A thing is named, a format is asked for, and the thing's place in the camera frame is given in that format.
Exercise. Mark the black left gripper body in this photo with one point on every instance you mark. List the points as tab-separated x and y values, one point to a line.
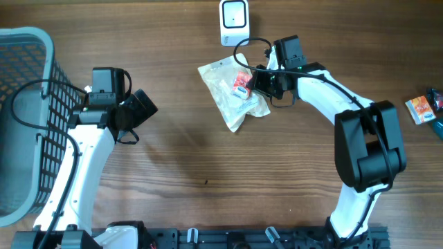
125	129

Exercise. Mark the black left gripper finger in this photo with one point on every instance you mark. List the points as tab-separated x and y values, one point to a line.
149	108
137	104

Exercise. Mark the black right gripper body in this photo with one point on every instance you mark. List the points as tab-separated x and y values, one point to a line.
269	83

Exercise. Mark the red tissue pack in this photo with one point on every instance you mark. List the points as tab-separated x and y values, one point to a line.
241	85

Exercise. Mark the beige plastic pouch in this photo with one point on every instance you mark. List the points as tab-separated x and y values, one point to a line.
234	104

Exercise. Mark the orange tissue pack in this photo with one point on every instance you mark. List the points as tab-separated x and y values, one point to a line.
420	110

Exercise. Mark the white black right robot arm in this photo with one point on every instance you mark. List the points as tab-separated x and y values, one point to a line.
368	145

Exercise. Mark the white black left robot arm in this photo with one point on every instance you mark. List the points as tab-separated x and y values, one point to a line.
93	131

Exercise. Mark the white barcode scanner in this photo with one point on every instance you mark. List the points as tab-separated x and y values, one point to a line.
233	21

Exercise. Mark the grey plastic shopping basket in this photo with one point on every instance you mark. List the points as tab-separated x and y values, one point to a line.
36	101

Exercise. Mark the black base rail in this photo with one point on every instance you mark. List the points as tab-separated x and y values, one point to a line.
298	238

